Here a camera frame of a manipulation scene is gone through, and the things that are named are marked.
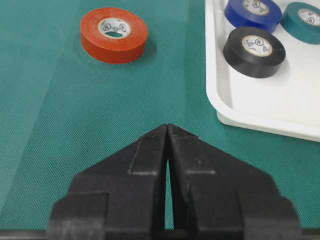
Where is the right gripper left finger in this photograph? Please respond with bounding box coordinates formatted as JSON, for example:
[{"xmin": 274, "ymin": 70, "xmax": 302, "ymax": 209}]
[{"xmin": 47, "ymin": 124, "xmax": 167, "ymax": 240}]

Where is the green table cloth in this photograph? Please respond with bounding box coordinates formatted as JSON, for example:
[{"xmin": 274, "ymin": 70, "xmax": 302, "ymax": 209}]
[{"xmin": 0, "ymin": 0, "xmax": 320, "ymax": 229}]

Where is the teal green tape roll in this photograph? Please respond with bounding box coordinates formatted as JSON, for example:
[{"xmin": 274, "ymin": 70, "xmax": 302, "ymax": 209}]
[{"xmin": 280, "ymin": 2, "xmax": 320, "ymax": 45}]

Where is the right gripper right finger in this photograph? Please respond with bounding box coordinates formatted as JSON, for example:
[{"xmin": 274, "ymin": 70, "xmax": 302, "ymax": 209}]
[{"xmin": 168, "ymin": 124, "xmax": 303, "ymax": 240}]

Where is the black tape roll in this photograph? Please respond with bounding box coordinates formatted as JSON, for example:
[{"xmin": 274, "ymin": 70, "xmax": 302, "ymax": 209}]
[{"xmin": 223, "ymin": 26, "xmax": 287, "ymax": 79}]

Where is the white plastic tray case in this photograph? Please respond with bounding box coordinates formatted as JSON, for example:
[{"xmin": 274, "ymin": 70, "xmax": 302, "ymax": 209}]
[{"xmin": 205, "ymin": 0, "xmax": 320, "ymax": 142}]

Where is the red tape roll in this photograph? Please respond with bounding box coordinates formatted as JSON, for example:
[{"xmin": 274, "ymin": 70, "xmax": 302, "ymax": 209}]
[{"xmin": 80, "ymin": 7, "xmax": 149, "ymax": 64}]

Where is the blue tape roll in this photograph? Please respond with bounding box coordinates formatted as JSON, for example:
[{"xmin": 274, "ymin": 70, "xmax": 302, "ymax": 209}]
[{"xmin": 224, "ymin": 0, "xmax": 283, "ymax": 33}]

